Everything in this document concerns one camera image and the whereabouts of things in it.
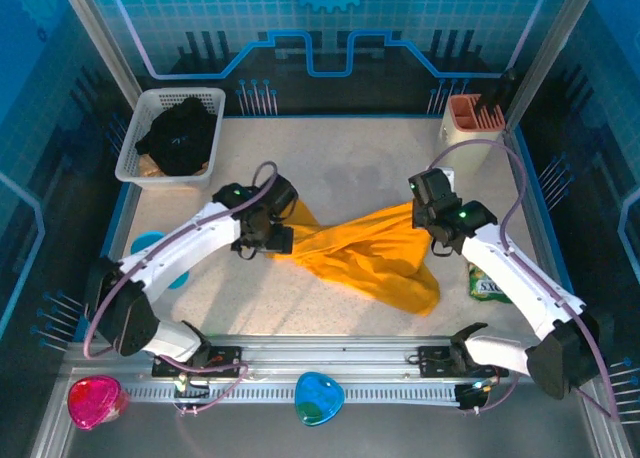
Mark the yellow t-shirt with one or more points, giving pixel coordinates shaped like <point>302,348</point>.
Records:
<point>370,258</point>

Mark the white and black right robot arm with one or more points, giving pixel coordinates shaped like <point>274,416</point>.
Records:
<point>510,273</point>

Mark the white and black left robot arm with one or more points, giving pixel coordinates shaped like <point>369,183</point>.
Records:
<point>190,233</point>

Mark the cream holder with pink top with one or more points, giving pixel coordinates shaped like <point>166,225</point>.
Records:
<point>462,128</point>

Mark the green snack bag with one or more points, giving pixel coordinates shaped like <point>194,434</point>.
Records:
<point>482,288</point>

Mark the cyan round plate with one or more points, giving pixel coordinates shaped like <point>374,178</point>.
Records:
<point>147,240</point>

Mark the black t-shirt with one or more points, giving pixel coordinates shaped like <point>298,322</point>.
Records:
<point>175,138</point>

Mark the black kitchen knife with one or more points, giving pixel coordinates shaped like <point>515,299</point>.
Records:
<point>507,80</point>

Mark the white plastic mesh basket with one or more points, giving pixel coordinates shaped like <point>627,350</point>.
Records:
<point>150,100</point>

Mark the small black circuit board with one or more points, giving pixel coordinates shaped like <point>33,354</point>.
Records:
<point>472,393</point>
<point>192,388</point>

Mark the blue heart-shaped container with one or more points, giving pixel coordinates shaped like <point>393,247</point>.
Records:
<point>317,398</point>

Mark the pink heart-shaped container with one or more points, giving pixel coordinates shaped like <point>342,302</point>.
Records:
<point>95,403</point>

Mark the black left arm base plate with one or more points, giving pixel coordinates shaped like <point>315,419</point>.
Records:
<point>225,355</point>

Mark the aluminium mounting rail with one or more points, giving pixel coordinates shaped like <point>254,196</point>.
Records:
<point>325,353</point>

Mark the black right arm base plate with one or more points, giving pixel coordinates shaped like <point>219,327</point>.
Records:
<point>432,358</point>

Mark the aluminium frame post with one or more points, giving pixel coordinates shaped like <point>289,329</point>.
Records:
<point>102,43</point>
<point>555,43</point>

